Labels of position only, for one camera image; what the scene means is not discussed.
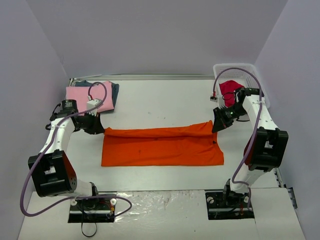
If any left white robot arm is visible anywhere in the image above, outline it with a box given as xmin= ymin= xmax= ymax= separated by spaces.
xmin=28 ymin=99 xmax=105 ymax=209

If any pink folded t shirt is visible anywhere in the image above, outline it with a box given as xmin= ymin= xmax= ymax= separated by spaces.
xmin=66 ymin=81 xmax=114 ymax=113

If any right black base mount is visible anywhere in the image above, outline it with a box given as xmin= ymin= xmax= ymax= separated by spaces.
xmin=205 ymin=189 xmax=255 ymax=221

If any orange t shirt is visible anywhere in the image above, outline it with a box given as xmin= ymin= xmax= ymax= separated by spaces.
xmin=101 ymin=121 xmax=224 ymax=167

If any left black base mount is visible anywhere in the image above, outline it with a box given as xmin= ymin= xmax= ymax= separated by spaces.
xmin=68 ymin=194 xmax=117 ymax=223

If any red t shirt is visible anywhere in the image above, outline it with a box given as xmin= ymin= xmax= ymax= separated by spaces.
xmin=219 ymin=80 xmax=244 ymax=107

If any thin black cable loop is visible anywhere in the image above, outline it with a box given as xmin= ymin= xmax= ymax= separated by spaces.
xmin=81 ymin=212 xmax=98 ymax=238

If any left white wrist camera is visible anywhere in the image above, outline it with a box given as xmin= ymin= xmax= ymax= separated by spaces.
xmin=86 ymin=98 xmax=103 ymax=117

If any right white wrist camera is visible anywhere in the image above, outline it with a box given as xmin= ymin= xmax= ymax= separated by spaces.
xmin=210 ymin=95 xmax=225 ymax=107

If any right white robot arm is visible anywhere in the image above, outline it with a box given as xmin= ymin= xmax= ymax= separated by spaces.
xmin=212 ymin=87 xmax=289 ymax=207

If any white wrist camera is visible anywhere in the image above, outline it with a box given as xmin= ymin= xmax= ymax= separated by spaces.
xmin=210 ymin=95 xmax=225 ymax=107
xmin=86 ymin=98 xmax=103 ymax=117

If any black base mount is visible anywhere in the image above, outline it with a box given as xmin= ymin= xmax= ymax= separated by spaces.
xmin=205 ymin=189 xmax=255 ymax=221
xmin=68 ymin=194 xmax=117 ymax=223

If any white plastic basket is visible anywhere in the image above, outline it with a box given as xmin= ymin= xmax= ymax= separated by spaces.
xmin=213 ymin=63 xmax=270 ymax=108

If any dark blue folded t shirt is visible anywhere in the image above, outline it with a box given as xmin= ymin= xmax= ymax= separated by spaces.
xmin=74 ymin=80 xmax=120 ymax=113

